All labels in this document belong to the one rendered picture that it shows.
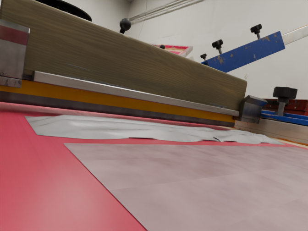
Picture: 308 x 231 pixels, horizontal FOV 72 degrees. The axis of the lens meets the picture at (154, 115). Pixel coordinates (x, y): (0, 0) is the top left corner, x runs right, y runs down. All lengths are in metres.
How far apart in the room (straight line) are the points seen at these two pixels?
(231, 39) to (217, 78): 2.48
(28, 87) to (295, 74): 2.30
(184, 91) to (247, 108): 0.17
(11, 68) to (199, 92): 0.26
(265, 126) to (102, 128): 0.39
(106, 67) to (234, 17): 2.76
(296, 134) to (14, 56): 0.45
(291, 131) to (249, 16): 2.44
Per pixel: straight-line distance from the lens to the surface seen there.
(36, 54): 0.24
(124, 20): 0.55
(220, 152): 0.18
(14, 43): 0.23
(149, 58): 0.29
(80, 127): 0.16
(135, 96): 0.26
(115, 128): 0.18
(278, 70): 2.47
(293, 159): 0.25
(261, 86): 2.50
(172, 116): 0.34
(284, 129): 0.49
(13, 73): 0.22
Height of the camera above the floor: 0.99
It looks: 4 degrees down
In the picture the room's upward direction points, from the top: 10 degrees clockwise
